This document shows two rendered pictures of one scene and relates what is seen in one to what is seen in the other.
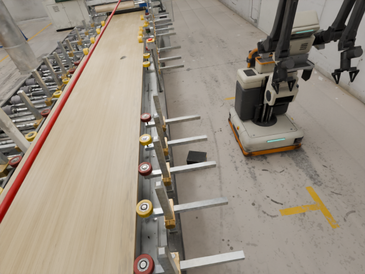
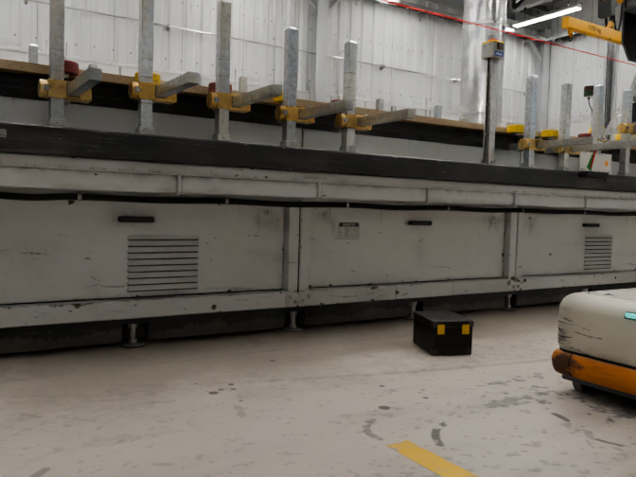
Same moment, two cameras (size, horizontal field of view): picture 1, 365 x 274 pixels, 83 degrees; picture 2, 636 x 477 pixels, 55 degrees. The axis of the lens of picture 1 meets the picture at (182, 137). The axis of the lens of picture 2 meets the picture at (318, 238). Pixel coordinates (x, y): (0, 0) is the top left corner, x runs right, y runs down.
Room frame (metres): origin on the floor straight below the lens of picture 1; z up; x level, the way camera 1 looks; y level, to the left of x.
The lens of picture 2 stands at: (-0.02, -1.76, 0.50)
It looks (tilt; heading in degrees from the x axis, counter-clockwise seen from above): 3 degrees down; 59
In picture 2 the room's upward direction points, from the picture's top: 2 degrees clockwise
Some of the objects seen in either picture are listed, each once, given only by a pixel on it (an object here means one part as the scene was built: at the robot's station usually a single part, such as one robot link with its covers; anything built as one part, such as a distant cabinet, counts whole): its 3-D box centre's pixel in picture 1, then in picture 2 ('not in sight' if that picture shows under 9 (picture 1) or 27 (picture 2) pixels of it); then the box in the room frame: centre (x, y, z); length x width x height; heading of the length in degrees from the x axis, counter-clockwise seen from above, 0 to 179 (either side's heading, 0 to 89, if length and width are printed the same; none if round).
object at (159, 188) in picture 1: (168, 212); (145, 72); (0.49, 0.12, 0.89); 0.04 x 0.04 x 0.48; 1
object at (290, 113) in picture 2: (164, 146); (294, 114); (1.02, 0.13, 0.81); 0.14 x 0.06 x 0.05; 1
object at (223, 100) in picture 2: (166, 174); (228, 102); (0.77, 0.13, 0.83); 0.14 x 0.06 x 0.05; 1
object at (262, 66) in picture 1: (268, 63); not in sight; (1.88, -0.94, 0.87); 0.23 x 0.15 x 0.11; 91
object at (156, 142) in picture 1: (164, 168); (222, 76); (0.74, 0.13, 0.91); 0.04 x 0.04 x 0.48; 1
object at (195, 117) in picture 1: (172, 121); (371, 120); (1.28, 0.06, 0.81); 0.43 x 0.03 x 0.04; 91
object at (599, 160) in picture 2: not in sight; (595, 163); (2.71, 0.15, 0.75); 0.26 x 0.01 x 0.10; 1
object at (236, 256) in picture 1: (194, 263); (78, 88); (0.28, 0.03, 0.80); 0.43 x 0.03 x 0.04; 91
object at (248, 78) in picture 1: (264, 90); not in sight; (1.86, -0.94, 0.59); 0.55 x 0.34 x 0.83; 91
